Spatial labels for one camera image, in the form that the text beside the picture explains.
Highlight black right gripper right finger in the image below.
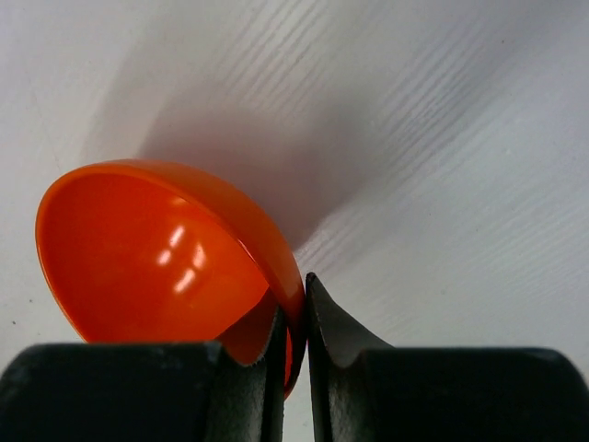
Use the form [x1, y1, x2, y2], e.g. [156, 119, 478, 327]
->
[306, 273, 588, 441]

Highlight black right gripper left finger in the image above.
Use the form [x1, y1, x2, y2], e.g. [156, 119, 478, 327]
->
[1, 310, 286, 441]

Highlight orange plastic bowl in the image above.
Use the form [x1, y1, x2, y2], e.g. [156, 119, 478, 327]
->
[35, 159, 306, 391]

